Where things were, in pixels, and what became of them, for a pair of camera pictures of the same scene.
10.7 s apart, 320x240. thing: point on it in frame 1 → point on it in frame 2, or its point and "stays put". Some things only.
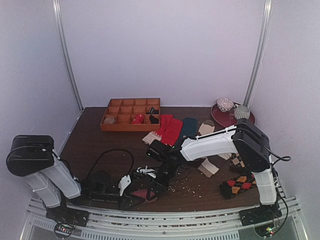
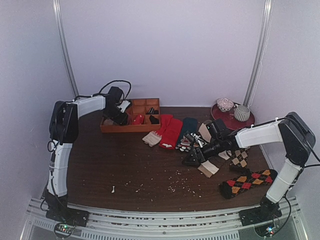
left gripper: x=126 y=202 → x=121 y=121
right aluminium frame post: x=260 y=51 stays put
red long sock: x=170 y=129 stays put
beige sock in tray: x=109 y=120 stays put
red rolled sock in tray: x=139 y=119 stays put
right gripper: x=157 y=185 → x=198 y=154
